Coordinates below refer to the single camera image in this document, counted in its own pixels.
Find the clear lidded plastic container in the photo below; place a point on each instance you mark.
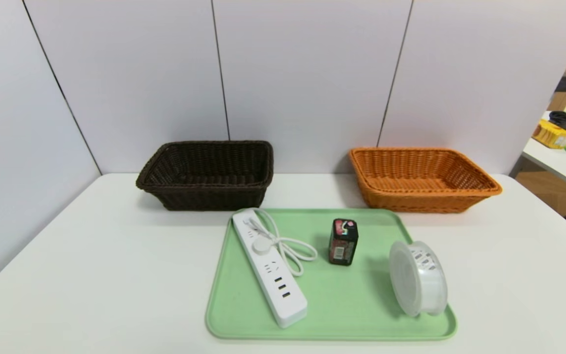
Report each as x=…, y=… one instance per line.
x=418, y=280

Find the dark brown wicker basket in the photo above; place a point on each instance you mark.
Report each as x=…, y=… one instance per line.
x=204, y=196

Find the orange wicker basket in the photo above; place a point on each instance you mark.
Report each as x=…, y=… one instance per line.
x=410, y=201

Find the black drink carton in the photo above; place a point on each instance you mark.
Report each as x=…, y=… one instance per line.
x=343, y=246

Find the light green plastic tray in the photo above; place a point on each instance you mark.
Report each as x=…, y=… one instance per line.
x=342, y=305

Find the yellow box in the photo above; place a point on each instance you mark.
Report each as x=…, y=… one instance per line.
x=551, y=135

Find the white side table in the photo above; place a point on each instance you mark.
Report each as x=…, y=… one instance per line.
x=565, y=169

